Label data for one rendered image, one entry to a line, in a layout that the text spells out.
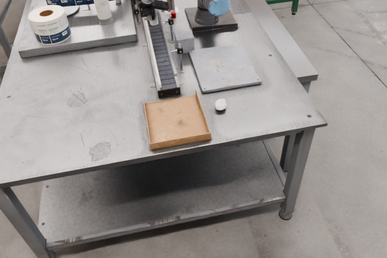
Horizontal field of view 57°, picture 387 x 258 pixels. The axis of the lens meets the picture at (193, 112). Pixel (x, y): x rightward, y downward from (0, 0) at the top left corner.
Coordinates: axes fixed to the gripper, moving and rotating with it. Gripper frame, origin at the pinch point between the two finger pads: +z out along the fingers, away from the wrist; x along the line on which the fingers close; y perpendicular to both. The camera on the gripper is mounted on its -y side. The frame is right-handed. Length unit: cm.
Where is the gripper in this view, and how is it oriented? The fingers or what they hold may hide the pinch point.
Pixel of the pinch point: (153, 18)
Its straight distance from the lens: 219.3
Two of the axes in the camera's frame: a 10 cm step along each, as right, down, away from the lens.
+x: 1.9, 9.4, -2.8
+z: -0.6, 3.0, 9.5
